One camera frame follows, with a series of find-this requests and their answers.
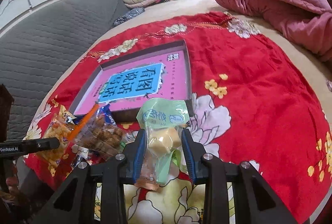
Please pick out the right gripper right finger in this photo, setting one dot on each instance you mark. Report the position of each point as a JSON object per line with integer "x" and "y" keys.
{"x": 254, "y": 199}

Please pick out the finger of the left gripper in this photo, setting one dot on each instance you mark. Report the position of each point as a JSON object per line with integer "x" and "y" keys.
{"x": 20, "y": 148}

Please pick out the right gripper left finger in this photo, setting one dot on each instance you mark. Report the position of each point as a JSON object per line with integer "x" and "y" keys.
{"x": 74, "y": 200}

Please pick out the yellow puffed snack bag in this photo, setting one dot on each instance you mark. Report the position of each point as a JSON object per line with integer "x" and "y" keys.
{"x": 60, "y": 128}

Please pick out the orange brown cookie snack bag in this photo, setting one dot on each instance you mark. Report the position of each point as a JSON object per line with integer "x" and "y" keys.
{"x": 93, "y": 133}

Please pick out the green yellow candy pack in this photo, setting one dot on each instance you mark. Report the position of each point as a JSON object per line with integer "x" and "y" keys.
{"x": 163, "y": 121}

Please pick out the blue oreo style cookie pack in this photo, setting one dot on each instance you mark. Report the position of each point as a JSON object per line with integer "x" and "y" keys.
{"x": 106, "y": 114}

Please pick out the grey quilted sofa back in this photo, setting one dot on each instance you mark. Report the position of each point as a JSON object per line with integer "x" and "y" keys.
{"x": 39, "y": 49}

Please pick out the grey tray with pink book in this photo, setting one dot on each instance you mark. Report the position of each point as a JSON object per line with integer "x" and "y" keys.
{"x": 127, "y": 82}

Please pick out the dark blue patterned cloth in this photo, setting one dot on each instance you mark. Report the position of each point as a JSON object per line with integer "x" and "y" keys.
{"x": 129, "y": 15}

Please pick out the pink quilted blanket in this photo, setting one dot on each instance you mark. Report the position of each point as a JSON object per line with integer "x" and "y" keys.
{"x": 303, "y": 22}

